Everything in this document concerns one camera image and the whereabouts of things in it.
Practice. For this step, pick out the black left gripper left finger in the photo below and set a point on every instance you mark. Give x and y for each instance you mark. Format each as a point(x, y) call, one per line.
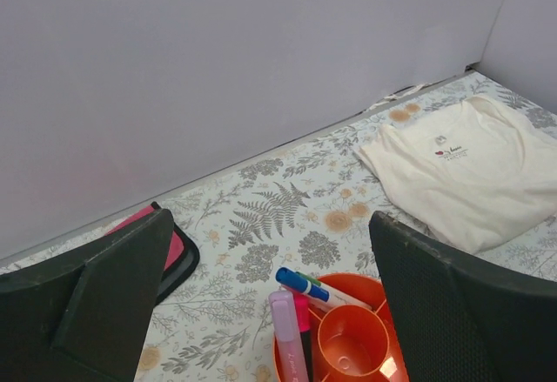
point(83, 315)

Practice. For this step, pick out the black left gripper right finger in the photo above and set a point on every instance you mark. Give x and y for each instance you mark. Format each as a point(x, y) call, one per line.
point(459, 317)

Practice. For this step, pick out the green cap white marker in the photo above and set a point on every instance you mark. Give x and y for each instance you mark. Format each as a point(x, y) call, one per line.
point(313, 280)

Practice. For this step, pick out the pink cap black highlighter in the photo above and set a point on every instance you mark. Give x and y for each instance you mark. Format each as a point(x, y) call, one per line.
point(303, 316)

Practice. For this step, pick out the lilac pastel highlighter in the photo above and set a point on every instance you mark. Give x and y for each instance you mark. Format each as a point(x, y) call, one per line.
point(287, 337)

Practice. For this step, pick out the blue cap white marker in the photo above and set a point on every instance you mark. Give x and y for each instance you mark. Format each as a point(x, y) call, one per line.
point(323, 297)

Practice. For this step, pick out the orange round desk organizer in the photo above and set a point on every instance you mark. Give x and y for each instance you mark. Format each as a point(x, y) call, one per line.
point(352, 343)

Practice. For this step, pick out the cream folded t-shirt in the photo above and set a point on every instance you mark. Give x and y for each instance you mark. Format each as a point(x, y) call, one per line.
point(476, 173)

